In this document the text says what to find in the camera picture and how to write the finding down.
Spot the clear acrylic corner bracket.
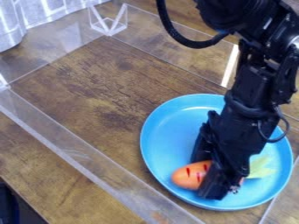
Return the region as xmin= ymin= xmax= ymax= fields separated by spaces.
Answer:
xmin=88 ymin=3 xmax=128 ymax=37

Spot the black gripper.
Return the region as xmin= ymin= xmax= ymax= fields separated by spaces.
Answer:
xmin=190 ymin=91 xmax=280 ymax=200

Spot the orange toy carrot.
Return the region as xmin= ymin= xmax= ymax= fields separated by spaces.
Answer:
xmin=170 ymin=156 xmax=277 ymax=191

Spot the blue plastic plate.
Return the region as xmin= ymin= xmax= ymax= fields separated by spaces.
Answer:
xmin=140 ymin=94 xmax=293 ymax=211

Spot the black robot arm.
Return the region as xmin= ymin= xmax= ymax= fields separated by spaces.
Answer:
xmin=190 ymin=0 xmax=299 ymax=200

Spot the white checkered curtain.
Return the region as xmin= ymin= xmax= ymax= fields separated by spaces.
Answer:
xmin=0 ymin=0 xmax=109 ymax=53

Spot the clear acrylic back barrier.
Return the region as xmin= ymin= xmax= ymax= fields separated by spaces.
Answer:
xmin=0 ymin=0 xmax=238 ymax=122

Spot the clear acrylic front barrier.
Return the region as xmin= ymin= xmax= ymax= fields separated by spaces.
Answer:
xmin=0 ymin=73 xmax=208 ymax=224

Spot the clear acrylic barrier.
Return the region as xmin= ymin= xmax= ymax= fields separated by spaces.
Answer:
xmin=0 ymin=73 xmax=208 ymax=224
xmin=0 ymin=0 xmax=238 ymax=122

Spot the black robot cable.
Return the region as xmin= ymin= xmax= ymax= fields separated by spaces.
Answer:
xmin=154 ymin=0 xmax=230 ymax=50

